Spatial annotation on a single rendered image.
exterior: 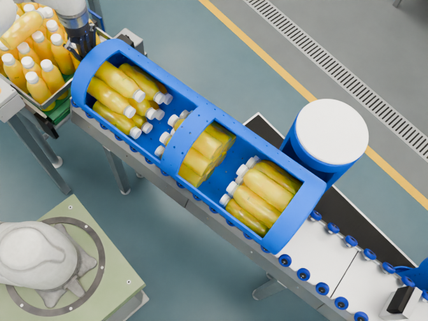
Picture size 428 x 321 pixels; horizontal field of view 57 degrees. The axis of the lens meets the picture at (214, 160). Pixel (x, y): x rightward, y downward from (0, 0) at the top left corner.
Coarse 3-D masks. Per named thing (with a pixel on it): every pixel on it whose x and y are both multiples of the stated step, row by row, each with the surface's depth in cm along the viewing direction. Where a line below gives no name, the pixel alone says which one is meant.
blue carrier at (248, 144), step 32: (96, 64) 129; (192, 96) 129; (160, 128) 152; (192, 128) 122; (160, 160) 128; (224, 160) 147; (288, 160) 123; (192, 192) 131; (224, 192) 143; (320, 192) 117; (288, 224) 114
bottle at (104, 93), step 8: (96, 80) 138; (88, 88) 138; (96, 88) 137; (104, 88) 137; (96, 96) 137; (104, 96) 136; (112, 96) 136; (120, 96) 136; (104, 104) 138; (112, 104) 135; (120, 104) 135; (128, 104) 137; (120, 112) 137
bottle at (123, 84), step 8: (104, 64) 135; (112, 64) 137; (96, 72) 135; (104, 72) 134; (112, 72) 134; (120, 72) 135; (104, 80) 135; (112, 80) 134; (120, 80) 133; (128, 80) 133; (112, 88) 136; (120, 88) 133; (128, 88) 133; (136, 88) 134; (128, 96) 134
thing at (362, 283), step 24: (72, 120) 163; (144, 168) 153; (168, 192) 152; (240, 240) 143; (312, 240) 142; (336, 240) 143; (264, 264) 143; (312, 264) 138; (336, 264) 139; (360, 264) 140; (288, 288) 144; (336, 288) 136; (360, 288) 137; (384, 288) 137
